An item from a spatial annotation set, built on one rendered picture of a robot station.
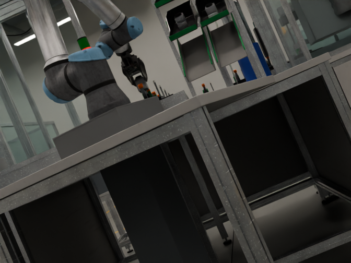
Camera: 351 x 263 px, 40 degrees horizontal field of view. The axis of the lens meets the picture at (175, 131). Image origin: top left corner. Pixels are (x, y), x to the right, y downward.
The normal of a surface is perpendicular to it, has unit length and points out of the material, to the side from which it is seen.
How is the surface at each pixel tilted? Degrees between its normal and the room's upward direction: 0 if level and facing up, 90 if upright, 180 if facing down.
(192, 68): 45
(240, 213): 90
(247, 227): 90
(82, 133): 90
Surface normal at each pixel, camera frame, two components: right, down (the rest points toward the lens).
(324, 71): -0.07, 0.01
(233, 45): -0.44, -0.59
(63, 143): -0.44, 0.18
